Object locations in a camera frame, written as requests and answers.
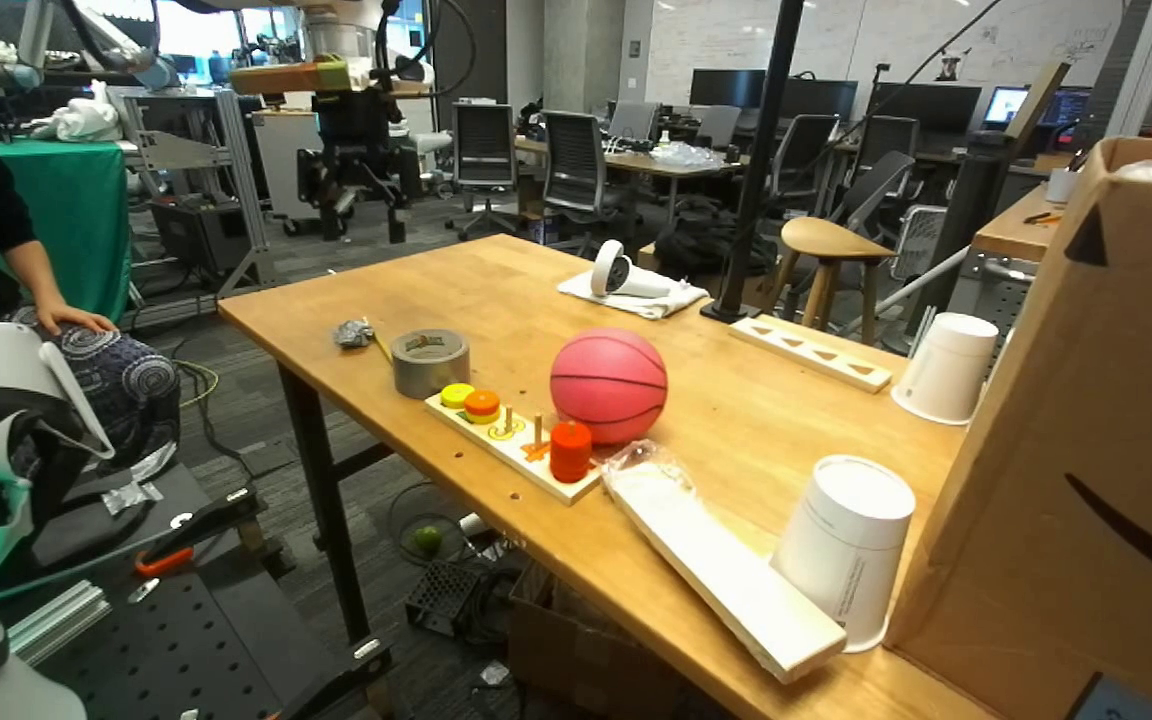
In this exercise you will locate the pink ball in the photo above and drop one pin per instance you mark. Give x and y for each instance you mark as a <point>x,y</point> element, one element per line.
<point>613,382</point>

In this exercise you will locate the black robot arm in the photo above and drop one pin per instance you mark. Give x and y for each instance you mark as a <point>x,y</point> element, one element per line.
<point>345,71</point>

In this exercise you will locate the green ball on floor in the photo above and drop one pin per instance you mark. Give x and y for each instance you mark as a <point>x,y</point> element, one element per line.
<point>427,543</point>

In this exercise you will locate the red cylinder block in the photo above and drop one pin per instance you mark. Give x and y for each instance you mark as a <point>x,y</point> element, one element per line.
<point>571,451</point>

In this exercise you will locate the white VR controller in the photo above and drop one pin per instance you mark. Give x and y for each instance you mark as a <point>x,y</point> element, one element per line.
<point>619,275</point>

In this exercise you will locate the white peg board base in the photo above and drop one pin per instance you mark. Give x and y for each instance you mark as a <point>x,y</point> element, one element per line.
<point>522,444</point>

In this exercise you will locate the white cloth under controller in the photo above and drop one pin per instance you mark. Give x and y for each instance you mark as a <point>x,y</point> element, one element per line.
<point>634,305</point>

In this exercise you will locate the white shape sorter board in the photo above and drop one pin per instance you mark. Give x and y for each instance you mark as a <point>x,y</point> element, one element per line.
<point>823,352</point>

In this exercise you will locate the grey office chair right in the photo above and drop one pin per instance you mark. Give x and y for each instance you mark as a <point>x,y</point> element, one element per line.
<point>572,170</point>

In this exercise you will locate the grey office chair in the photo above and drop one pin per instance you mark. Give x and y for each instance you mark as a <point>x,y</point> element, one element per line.
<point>484,163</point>
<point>572,170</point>

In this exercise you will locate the small grey crumpled object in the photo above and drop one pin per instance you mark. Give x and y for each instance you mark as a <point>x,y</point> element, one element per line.
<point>354,333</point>

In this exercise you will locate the long white flat board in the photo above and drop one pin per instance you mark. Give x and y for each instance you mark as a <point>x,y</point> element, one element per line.
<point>752,600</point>

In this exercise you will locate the grey office chair left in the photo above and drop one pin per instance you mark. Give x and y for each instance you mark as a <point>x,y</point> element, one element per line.
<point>484,163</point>

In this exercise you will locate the wooden stool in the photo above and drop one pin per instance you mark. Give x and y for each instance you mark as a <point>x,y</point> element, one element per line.
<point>829,244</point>

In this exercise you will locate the black vertical pole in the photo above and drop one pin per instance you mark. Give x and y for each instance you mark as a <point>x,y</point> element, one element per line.
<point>756,163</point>

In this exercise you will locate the white paper cup near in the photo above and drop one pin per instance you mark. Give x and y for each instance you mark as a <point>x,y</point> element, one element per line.
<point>841,543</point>

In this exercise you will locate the white paper cup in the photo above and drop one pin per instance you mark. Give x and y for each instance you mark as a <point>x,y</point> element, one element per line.
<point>951,369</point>
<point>841,543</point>

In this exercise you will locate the white paper cup far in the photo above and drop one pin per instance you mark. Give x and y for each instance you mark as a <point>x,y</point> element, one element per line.
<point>951,369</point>

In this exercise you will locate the white rolling cabinet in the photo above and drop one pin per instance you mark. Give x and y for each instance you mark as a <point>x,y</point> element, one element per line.
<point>282,137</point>

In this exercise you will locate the green cloth covered table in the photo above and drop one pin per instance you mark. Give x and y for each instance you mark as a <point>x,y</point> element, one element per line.
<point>78,203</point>

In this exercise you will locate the large cardboard box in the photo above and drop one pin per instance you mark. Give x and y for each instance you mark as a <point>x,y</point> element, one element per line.
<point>1032,579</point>

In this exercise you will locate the seated person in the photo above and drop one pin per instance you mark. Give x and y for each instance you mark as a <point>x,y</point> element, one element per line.
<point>130,385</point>

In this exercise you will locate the orange ring block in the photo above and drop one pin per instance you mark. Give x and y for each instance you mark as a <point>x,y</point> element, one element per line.
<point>483,405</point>

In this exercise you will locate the yellow ring block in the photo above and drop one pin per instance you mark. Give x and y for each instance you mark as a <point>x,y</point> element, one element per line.
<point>453,395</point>

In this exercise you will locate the grey duct tape roll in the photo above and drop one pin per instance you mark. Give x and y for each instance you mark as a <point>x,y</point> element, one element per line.
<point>427,363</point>

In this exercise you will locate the black table leg frame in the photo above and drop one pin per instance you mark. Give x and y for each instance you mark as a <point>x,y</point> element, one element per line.
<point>322,478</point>

